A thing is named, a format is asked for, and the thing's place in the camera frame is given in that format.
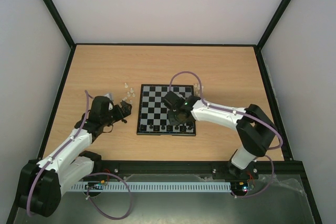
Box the black aluminium frame rail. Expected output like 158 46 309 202
93 161 307 182

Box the white slotted cable duct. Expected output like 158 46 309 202
68 182 232 193

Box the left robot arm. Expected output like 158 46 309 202
18 94 132 217

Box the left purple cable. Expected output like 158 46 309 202
26 90 133 220

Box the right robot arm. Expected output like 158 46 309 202
162 91 277 178

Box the black and silver chessboard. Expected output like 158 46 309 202
136 84 196 136

